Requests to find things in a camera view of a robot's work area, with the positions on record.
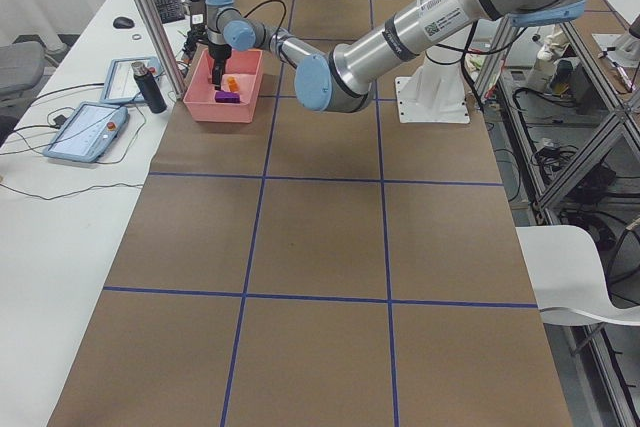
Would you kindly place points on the black box with label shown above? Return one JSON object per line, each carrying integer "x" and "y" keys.
{"x": 197, "y": 17}

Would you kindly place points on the black keyboard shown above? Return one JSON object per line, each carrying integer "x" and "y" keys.
{"x": 169, "y": 10}

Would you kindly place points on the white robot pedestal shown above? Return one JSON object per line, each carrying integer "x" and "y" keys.
{"x": 434, "y": 93}

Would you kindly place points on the cloth bag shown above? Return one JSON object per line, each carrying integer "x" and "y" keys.
{"x": 554, "y": 45}

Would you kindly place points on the orange toy block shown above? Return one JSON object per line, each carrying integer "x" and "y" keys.
{"x": 232, "y": 84}

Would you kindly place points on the black computer mouse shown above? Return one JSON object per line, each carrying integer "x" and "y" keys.
{"x": 122, "y": 22}

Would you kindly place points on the black water bottle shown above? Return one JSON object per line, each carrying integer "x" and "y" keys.
{"x": 148, "y": 87}

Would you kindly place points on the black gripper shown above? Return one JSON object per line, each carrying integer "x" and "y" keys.
{"x": 219, "y": 55}

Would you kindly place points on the aluminium frame post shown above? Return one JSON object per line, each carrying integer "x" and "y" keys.
{"x": 162, "y": 46}

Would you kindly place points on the purple toy block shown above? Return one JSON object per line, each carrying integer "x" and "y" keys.
{"x": 226, "y": 97}

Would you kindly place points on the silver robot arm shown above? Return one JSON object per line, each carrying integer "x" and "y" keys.
{"x": 341, "y": 81}

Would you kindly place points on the pink plastic box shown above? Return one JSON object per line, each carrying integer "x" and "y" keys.
{"x": 245, "y": 66}

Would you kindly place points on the white chair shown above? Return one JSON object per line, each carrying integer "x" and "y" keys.
{"x": 568, "y": 278}

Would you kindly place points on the teach pendant tablet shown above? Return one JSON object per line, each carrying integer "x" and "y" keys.
{"x": 120, "y": 86}
{"x": 88, "y": 133}

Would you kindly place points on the near teach pendant tablet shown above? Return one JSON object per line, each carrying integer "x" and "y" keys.
{"x": 88, "y": 133}

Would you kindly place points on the far teach pendant tablet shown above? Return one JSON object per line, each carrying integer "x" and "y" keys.
{"x": 120, "y": 86}

